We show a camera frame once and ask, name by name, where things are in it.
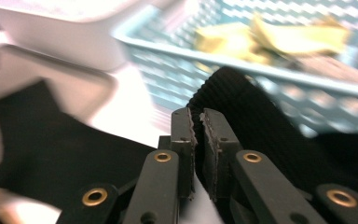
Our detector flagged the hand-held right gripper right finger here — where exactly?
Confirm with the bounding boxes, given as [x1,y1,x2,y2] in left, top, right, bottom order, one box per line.
[200,107,243,202]

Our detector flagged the white divided storage box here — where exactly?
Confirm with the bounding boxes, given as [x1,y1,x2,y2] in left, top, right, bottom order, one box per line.
[0,0,181,73]

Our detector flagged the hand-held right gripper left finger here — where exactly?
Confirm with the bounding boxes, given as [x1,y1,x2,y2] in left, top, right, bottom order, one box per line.
[158,106,199,200]

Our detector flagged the blue perforated plastic basket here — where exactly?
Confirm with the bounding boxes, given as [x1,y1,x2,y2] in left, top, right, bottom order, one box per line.
[111,0,358,138]

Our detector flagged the black sock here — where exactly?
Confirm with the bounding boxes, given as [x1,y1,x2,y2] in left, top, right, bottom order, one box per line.
[186,65,358,206]
[0,79,157,208]

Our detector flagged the white table mat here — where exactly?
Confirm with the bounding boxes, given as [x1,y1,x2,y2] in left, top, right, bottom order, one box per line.
[89,64,225,224]

